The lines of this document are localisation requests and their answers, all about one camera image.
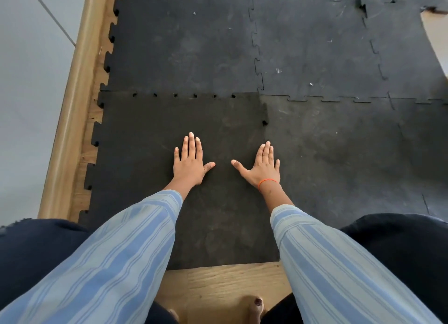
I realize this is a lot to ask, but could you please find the dark black foam puzzle mat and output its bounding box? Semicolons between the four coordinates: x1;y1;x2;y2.
78;91;279;271

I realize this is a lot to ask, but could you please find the person's right leg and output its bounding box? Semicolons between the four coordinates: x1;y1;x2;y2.
260;213;448;324

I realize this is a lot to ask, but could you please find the person's right foot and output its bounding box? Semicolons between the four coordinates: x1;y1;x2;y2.
248;296;265;324

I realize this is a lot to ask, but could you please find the person's right hand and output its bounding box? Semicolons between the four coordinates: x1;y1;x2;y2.
231;141;281;190

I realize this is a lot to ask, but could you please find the person's left forearm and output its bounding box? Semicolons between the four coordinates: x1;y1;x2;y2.
0;178;192;324

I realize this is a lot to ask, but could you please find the person's left leg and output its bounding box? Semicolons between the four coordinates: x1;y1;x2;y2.
0;218;179;324

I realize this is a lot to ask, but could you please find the person's left hand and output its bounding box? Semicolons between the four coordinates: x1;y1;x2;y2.
173;132;216;188

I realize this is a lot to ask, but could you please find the person's right forearm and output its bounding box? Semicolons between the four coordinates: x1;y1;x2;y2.
259;181;444;324

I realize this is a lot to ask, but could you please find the person's leg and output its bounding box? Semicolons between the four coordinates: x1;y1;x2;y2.
0;218;179;324
260;213;448;324

